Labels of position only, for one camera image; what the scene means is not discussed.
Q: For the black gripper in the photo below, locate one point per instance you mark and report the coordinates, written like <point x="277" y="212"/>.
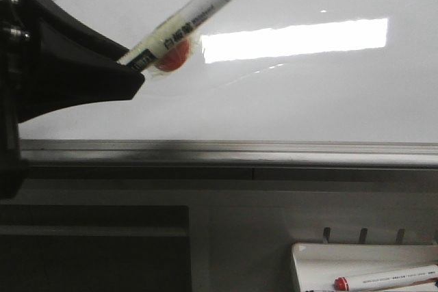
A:
<point x="70" y="64"/>

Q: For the white black whiteboard marker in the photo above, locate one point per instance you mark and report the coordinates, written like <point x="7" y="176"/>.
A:
<point x="170" y="34"/>

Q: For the white whiteboard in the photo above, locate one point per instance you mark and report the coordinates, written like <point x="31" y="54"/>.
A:
<point x="286" y="70"/>

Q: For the dark metal tray hook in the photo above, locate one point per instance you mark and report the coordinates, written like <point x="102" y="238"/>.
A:
<point x="363" y="236"/>
<point x="326" y="235"/>

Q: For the white marker tray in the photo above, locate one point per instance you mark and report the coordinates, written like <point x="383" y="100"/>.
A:
<point x="315" y="266"/>

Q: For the red capped white marker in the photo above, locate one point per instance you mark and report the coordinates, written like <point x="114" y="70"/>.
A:
<point x="387" y="279"/>

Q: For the grey aluminium whiteboard frame rail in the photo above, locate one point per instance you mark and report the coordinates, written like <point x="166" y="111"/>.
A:
<point x="161" y="159"/>

